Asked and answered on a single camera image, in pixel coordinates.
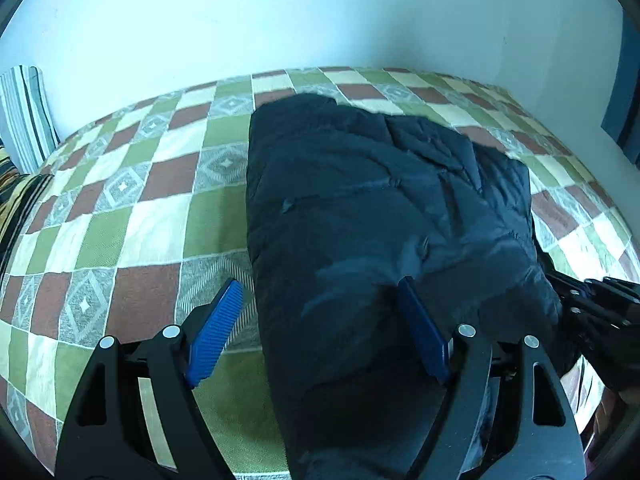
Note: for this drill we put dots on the grey white striped pillow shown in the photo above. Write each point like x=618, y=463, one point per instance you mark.
x=25, y=115

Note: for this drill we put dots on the yellow black striped pillow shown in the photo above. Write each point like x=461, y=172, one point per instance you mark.
x=15, y=200

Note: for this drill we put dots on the dark blue panel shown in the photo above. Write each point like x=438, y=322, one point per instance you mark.
x=622, y=105

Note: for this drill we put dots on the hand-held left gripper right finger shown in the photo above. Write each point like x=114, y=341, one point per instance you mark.
x=425, y=332

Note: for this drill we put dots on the checkered bed sheet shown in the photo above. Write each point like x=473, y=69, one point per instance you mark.
x=150, y=220

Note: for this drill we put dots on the black puffer jacket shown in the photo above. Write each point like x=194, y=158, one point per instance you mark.
x=375, y=210

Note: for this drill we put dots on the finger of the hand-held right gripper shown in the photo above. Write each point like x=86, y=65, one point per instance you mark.
x=600, y=322
x=600, y=290

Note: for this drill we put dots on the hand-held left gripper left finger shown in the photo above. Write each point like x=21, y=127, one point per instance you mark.
x=217, y=332

